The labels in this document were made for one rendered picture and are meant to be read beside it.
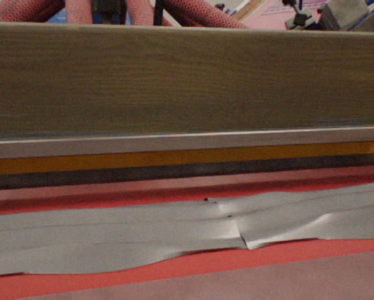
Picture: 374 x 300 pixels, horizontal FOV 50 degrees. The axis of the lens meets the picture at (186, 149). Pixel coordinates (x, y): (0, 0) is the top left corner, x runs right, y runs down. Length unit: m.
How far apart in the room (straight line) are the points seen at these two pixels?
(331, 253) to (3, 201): 0.19
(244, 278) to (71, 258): 0.07
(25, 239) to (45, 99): 0.09
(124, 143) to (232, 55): 0.09
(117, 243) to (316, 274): 0.08
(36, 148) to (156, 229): 0.09
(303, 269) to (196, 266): 0.04
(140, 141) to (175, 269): 0.10
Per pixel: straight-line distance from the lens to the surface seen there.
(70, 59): 0.25
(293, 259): 0.18
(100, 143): 0.24
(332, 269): 0.17
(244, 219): 0.20
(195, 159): 0.27
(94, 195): 0.26
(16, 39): 0.25
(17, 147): 0.24
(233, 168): 0.28
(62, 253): 0.17
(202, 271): 0.16
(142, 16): 0.82
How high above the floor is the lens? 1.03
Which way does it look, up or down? 11 degrees down
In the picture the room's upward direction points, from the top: straight up
